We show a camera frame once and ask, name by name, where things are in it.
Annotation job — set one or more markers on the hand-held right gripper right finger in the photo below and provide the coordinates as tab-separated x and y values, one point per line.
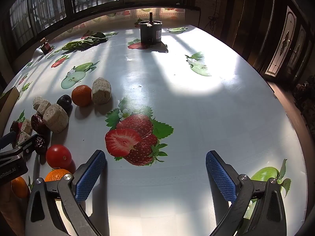
220	179

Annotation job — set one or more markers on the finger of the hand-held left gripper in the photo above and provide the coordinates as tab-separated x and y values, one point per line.
6	140
27	145

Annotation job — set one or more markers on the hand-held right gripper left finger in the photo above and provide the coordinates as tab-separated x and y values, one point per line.
89	177

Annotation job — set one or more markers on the red date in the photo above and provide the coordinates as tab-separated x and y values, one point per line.
14	126
40	144
38	124

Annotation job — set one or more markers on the orange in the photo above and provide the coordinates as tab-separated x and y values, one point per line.
19	186
81	95
57	175

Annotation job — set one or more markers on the red tomato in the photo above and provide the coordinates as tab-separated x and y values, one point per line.
59	156

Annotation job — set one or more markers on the cardboard box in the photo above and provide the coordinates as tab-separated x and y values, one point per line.
9	100

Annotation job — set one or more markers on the large peeled sugarcane piece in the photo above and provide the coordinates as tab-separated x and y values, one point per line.
101	91
57	119

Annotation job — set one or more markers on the dark plum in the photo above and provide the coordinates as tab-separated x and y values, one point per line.
64	102

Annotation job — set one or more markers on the person's left forearm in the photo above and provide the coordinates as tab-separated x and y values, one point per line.
9	209

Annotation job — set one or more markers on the dark bundle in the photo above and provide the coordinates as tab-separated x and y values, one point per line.
305	98

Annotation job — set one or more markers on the green leafy vegetable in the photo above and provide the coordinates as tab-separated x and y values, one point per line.
86	40

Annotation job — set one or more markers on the stained glass door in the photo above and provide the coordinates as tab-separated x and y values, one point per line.
283	44

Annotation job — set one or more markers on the black cylindrical motor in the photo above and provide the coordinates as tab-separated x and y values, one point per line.
150	33

